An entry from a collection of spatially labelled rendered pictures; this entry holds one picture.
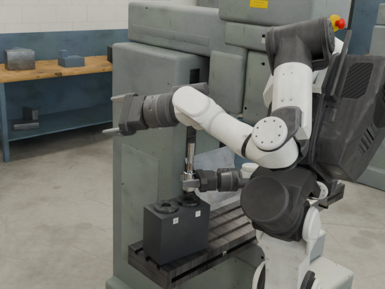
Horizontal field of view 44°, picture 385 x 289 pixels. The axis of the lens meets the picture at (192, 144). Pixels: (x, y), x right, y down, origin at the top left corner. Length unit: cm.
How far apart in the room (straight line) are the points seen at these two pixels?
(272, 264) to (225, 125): 51
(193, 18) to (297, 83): 118
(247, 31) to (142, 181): 96
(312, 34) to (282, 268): 67
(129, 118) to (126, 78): 117
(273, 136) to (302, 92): 14
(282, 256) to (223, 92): 92
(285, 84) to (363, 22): 798
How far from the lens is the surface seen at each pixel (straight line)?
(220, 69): 210
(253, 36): 197
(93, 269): 341
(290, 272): 145
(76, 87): 641
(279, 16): 189
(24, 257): 361
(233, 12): 203
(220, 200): 237
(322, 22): 118
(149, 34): 245
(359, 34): 909
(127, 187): 260
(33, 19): 603
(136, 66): 236
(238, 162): 442
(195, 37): 221
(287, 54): 115
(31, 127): 554
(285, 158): 107
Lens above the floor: 189
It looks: 19 degrees down
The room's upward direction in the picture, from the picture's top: 3 degrees clockwise
